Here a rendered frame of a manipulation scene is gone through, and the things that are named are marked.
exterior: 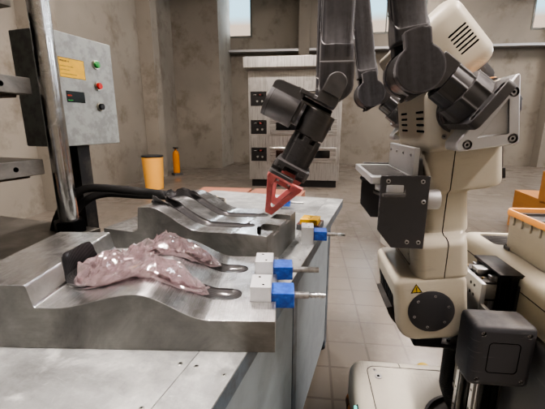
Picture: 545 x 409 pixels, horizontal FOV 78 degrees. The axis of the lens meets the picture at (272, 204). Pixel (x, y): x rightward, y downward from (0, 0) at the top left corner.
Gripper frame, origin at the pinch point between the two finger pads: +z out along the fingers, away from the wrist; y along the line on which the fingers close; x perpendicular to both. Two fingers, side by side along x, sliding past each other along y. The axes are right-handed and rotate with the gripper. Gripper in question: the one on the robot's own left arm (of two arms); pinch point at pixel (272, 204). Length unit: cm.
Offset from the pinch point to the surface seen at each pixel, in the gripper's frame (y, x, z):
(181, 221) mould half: -18.2, -18.9, 20.5
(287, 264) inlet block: -0.4, 8.5, 10.0
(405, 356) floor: -91, 97, 63
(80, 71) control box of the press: -63, -87, 5
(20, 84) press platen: -35, -84, 12
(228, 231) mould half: -15.3, -6.5, 15.6
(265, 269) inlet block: 1.4, 4.9, 12.3
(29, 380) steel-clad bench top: 27.3, -19.0, 31.7
